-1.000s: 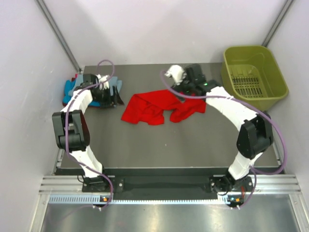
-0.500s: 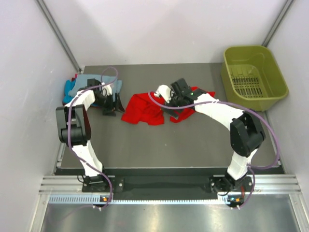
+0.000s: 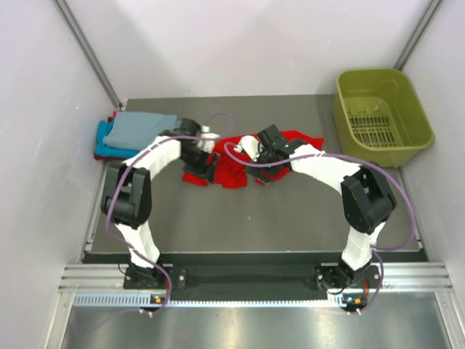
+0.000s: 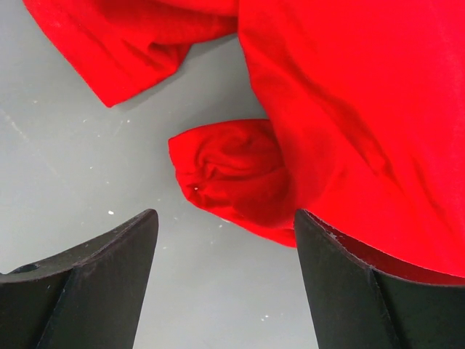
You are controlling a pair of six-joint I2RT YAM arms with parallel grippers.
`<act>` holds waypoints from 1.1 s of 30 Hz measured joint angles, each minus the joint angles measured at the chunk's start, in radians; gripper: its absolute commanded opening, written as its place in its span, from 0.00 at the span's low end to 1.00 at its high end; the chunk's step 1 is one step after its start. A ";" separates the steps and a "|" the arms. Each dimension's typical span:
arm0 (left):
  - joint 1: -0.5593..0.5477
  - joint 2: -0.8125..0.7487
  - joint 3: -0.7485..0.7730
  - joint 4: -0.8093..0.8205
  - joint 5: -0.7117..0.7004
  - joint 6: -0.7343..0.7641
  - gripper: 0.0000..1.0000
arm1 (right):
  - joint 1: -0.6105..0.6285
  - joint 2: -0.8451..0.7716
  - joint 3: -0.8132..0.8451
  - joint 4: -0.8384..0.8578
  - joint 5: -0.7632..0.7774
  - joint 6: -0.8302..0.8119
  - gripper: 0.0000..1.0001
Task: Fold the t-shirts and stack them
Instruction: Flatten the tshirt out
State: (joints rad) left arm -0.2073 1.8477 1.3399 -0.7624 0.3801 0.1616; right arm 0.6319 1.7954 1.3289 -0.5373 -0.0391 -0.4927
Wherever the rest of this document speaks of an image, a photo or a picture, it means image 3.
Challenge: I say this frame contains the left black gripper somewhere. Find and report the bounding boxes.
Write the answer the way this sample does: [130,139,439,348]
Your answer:
[179,145,219,185]

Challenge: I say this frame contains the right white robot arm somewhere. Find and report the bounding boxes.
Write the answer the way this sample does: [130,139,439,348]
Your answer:
[235,125,397,292]

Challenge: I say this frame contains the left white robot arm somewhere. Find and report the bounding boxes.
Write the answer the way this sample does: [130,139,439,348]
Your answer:
[101,119,220,289]

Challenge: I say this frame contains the grey-blue folded t shirt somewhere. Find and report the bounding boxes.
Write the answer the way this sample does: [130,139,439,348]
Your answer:
[103,111,178,151]

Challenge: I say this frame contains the bright blue folded t shirt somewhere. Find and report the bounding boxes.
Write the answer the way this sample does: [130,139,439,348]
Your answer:
[103,122,138,160]

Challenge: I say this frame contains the green plastic basket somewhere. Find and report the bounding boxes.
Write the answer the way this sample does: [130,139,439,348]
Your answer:
[332,68,434,168]

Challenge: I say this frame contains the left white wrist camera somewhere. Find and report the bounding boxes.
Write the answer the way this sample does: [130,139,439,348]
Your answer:
[196,125,221,154]

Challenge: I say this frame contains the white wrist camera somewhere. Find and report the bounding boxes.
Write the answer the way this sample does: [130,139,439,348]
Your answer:
[196,125,221,154]
[234,135,261,162]

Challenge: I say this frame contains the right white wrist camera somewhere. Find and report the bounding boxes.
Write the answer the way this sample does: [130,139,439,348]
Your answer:
[234,135,261,162]

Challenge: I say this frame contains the white slotted cable duct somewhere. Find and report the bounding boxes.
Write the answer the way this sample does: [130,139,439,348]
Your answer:
[73,292,362,308]

